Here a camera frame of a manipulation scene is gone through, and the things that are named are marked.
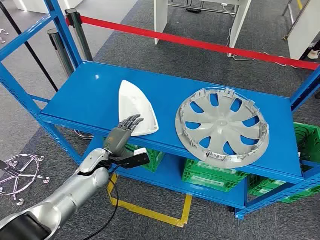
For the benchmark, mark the grey wheel hubcap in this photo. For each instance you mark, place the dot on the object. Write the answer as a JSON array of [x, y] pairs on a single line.
[[220, 127]]

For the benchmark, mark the white curved plastic part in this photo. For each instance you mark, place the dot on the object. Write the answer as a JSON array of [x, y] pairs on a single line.
[[135, 102]]

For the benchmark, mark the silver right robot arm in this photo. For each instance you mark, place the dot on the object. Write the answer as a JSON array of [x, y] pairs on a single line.
[[75, 188]]

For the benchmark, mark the black stool chrome base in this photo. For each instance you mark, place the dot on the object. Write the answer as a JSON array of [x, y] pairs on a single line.
[[23, 178]]

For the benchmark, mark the open green plastic crate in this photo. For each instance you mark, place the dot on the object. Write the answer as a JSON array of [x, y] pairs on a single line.
[[312, 142]]

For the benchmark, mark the red barrier belt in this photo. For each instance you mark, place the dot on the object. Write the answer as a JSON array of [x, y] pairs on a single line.
[[200, 44]]

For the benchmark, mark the blue metal shelf rack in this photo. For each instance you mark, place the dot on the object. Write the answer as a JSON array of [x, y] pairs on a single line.
[[100, 86]]

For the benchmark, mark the black power strip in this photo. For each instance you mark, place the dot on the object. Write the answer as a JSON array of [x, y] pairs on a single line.
[[193, 10]]

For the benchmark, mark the chrome chair base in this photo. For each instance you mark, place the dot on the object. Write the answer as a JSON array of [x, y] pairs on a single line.
[[2, 32]]

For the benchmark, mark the person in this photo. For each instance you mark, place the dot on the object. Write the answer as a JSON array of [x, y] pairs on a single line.
[[315, 53]]

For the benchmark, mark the black diagonal bar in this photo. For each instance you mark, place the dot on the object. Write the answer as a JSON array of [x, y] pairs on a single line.
[[29, 48]]

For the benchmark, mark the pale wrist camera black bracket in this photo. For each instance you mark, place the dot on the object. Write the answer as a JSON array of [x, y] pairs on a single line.
[[135, 160]]

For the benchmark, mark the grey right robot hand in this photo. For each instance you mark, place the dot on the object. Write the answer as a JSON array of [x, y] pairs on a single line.
[[117, 140]]

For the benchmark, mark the white panel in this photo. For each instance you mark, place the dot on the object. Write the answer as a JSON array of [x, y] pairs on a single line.
[[37, 5]]

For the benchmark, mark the white furniture steel frame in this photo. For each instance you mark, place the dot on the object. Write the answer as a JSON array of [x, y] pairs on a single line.
[[302, 36]]

